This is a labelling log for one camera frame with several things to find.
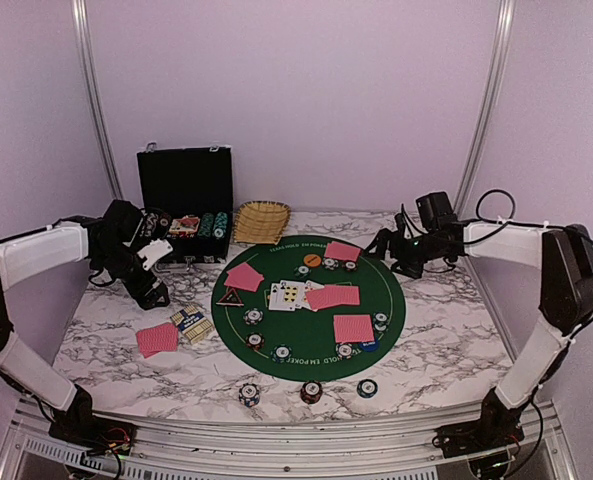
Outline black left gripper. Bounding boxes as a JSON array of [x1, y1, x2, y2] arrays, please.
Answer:
[[92, 244, 169, 310]]

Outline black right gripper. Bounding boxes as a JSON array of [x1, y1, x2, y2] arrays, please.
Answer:
[[364, 228, 449, 279]]

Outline dealt cards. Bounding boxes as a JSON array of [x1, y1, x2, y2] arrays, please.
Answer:
[[324, 241, 362, 262], [333, 314, 374, 343], [224, 262, 264, 292]]

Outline red playing card deck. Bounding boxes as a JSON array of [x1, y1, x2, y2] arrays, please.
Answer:
[[136, 322, 179, 358]]

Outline face down community card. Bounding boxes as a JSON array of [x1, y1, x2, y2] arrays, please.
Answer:
[[325, 285, 360, 306], [305, 287, 335, 311]]

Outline orange big blind button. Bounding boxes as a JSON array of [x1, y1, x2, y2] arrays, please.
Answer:
[[303, 254, 322, 268]]

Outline triangular all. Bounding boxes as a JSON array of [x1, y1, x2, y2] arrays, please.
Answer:
[[216, 288, 244, 307]]

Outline blue small blind button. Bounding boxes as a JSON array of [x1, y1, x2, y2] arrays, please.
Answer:
[[359, 341, 379, 352]]

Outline face up spade card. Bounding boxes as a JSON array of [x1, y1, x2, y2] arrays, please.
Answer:
[[278, 280, 305, 310]]

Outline face up ace card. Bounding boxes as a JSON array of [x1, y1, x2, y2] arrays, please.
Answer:
[[268, 283, 287, 311]]

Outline blue beige chip stack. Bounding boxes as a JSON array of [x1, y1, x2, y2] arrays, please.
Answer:
[[238, 382, 260, 408]]

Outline red black chip stack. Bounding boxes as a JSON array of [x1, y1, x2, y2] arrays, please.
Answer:
[[300, 380, 323, 404]]

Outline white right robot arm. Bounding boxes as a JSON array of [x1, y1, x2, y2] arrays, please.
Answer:
[[364, 220, 593, 411]]

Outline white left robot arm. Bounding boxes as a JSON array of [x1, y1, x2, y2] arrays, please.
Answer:
[[0, 200, 172, 445]]

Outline blue texas holdem card box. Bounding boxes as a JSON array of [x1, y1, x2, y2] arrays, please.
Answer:
[[170, 305, 214, 345]]

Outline blue beige chips in case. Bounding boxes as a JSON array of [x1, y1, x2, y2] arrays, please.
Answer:
[[140, 213, 159, 239]]

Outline card deck in case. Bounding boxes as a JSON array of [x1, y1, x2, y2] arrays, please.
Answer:
[[168, 218, 200, 238]]

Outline round green poker mat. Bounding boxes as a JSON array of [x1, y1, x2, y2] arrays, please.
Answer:
[[211, 235, 406, 382]]

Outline green chip row in case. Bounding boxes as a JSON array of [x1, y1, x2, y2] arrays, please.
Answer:
[[197, 212, 215, 239]]

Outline teal chip row in case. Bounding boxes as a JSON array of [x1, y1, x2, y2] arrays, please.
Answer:
[[212, 212, 228, 239]]

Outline black poker chip case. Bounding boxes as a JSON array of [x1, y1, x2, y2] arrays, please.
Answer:
[[137, 146, 233, 268]]

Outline woven bamboo tray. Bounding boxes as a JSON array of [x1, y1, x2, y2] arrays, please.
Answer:
[[233, 201, 291, 245]]

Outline green teal chip stack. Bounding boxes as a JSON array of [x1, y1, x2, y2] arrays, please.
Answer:
[[356, 379, 378, 398]]

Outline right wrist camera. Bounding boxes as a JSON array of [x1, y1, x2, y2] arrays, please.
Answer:
[[394, 204, 416, 239]]

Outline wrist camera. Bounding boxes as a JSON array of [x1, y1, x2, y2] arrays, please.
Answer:
[[394, 204, 416, 239], [136, 239, 173, 271]]

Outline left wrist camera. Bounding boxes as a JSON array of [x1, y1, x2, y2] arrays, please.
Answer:
[[136, 239, 173, 271]]

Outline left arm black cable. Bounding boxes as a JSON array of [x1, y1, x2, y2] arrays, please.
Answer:
[[0, 214, 122, 289]]

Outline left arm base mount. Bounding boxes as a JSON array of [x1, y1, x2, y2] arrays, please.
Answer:
[[49, 417, 136, 456]]

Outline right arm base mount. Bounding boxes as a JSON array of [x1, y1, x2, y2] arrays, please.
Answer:
[[432, 420, 525, 458]]

